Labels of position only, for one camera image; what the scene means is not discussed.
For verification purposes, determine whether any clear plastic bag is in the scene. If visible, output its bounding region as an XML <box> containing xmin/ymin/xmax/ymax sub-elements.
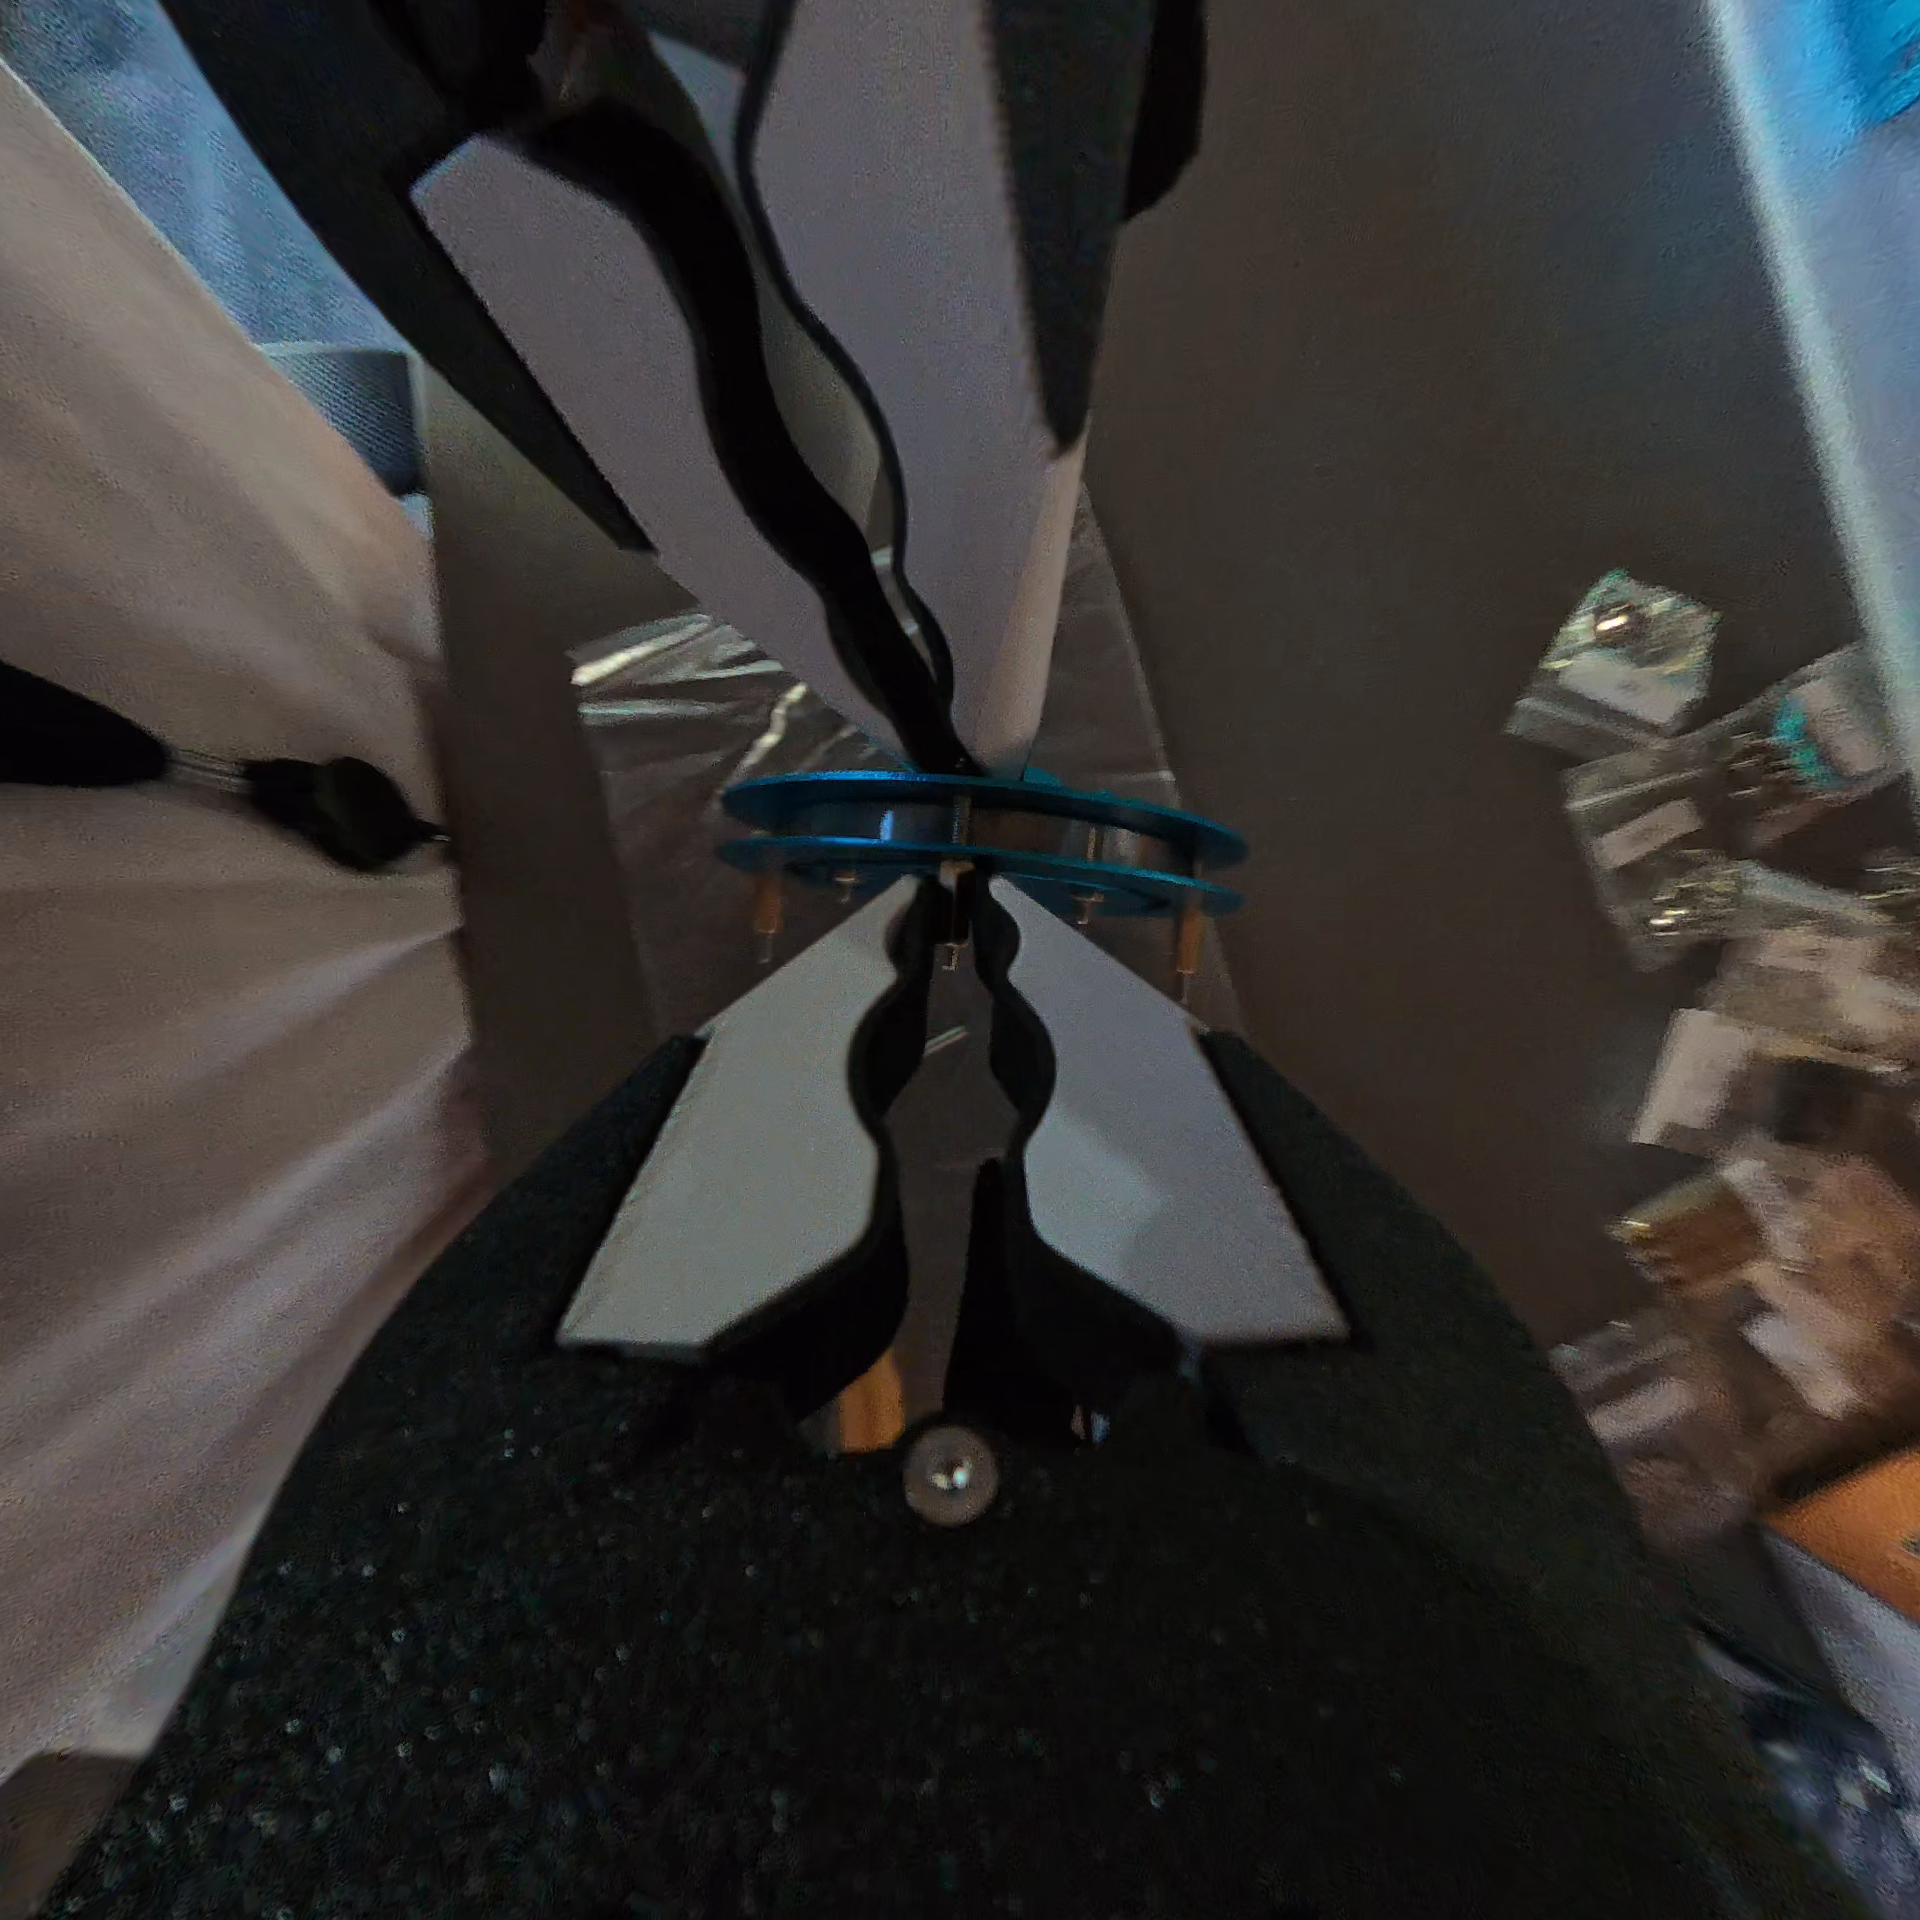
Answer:
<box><xmin>570</xmin><ymin>481</ymin><xmax>1251</xmax><ymax>1037</ymax></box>

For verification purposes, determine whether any black lanyard strap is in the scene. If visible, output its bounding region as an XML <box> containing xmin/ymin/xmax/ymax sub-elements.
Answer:
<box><xmin>0</xmin><ymin>660</ymin><xmax>452</xmax><ymax>876</ymax></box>

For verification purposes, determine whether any blue metal turntable disc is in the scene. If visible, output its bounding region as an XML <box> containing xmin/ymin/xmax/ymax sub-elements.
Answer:
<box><xmin>721</xmin><ymin>767</ymin><xmax>1251</xmax><ymax>922</ymax></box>

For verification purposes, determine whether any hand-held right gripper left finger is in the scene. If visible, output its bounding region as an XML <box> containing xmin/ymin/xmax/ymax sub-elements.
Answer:
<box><xmin>557</xmin><ymin>873</ymin><xmax>924</xmax><ymax>1366</ymax></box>

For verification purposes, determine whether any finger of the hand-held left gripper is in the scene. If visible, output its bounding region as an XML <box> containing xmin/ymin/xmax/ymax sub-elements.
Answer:
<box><xmin>732</xmin><ymin>0</ymin><xmax>1121</xmax><ymax>774</ymax></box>
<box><xmin>410</xmin><ymin>127</ymin><xmax>977</xmax><ymax>774</ymax></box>

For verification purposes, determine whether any orange cardboard box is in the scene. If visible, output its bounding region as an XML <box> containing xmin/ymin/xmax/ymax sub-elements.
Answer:
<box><xmin>1763</xmin><ymin>1447</ymin><xmax>1920</xmax><ymax>1697</ymax></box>

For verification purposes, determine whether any pile of small screw bags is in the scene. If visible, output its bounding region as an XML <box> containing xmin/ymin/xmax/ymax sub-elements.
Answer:
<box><xmin>1507</xmin><ymin>567</ymin><xmax>1920</xmax><ymax>1501</ymax></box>

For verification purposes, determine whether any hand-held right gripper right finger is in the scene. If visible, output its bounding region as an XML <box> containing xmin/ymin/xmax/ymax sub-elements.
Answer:
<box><xmin>983</xmin><ymin>873</ymin><xmax>1353</xmax><ymax>1354</ymax></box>

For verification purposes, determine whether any white foam sheet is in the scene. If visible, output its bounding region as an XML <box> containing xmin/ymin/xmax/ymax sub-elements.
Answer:
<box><xmin>1710</xmin><ymin>0</ymin><xmax>1920</xmax><ymax>634</ymax></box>

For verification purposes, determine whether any orange handled screwdriver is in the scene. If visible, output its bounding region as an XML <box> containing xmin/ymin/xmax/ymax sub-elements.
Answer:
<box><xmin>831</xmin><ymin>1342</ymin><xmax>910</xmax><ymax>1454</ymax></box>

